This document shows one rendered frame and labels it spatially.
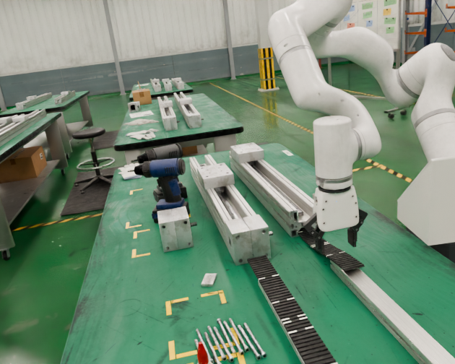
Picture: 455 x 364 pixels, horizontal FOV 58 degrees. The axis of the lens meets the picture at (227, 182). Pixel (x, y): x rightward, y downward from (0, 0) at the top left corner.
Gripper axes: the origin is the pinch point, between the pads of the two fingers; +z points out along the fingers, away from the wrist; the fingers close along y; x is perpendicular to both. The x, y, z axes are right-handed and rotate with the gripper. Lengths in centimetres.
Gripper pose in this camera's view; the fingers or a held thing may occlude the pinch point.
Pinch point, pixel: (336, 243)
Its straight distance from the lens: 107.3
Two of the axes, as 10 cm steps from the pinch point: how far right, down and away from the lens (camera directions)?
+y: 9.7, -1.8, 1.7
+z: 1.2, 9.4, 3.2
